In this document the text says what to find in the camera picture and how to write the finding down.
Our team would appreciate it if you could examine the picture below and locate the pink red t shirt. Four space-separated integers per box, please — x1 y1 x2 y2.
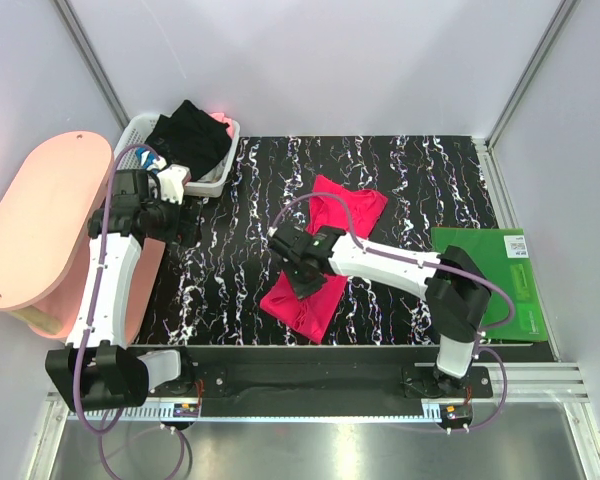
260 175 388 343

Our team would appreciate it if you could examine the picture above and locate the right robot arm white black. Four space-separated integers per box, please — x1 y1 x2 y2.
263 226 491 397

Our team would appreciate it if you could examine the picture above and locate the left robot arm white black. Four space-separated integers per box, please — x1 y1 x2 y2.
45 165 196 412

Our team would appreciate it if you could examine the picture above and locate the blue white garment in basket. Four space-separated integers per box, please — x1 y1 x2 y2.
135 147 167 173

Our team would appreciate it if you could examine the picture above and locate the black marble pattern mat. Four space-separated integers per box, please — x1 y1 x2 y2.
137 135 497 345

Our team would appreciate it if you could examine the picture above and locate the black t shirt in basket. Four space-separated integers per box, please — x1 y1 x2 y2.
145 100 232 182

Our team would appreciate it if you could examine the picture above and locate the white plastic laundry basket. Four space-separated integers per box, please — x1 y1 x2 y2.
114 113 240 198

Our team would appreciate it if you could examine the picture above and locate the light pink garment in basket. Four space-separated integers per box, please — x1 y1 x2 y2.
210 112 234 138

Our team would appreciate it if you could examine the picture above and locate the pink three tier shelf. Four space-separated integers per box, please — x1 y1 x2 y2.
0 131 164 344

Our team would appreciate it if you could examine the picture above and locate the left small controller board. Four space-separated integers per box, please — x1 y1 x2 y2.
173 403 201 418

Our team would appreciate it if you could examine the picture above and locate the small controller board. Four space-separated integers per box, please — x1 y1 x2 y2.
173 403 201 418
441 404 473 423

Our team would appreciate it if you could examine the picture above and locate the green cutting mat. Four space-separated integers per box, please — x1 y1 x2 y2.
432 227 548 343

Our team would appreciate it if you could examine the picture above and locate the right small controller board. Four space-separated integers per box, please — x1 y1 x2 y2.
441 404 473 423

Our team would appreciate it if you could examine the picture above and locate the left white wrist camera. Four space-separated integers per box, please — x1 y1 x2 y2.
157 164 191 205

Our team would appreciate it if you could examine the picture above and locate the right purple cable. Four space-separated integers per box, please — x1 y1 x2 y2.
267 191 517 434

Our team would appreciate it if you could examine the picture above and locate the purple cable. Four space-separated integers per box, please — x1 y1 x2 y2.
267 191 517 434
69 143 191 478

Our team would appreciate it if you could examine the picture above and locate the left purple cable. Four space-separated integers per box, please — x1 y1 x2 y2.
69 143 191 478

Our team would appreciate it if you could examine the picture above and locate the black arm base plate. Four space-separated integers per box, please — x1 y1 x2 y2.
152 346 501 410

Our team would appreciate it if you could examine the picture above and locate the left aluminium frame post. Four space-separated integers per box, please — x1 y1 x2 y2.
51 0 130 129

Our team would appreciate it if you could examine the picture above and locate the aluminium frame post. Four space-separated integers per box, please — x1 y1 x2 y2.
51 0 130 129
485 0 580 149

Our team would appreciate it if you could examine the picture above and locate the white slotted cable duct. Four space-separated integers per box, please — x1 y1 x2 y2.
68 401 446 424

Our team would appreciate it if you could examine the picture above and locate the aluminium rail front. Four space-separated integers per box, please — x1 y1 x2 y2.
484 363 589 404

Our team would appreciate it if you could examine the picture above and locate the right aluminium frame post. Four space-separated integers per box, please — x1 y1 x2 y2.
485 0 580 149

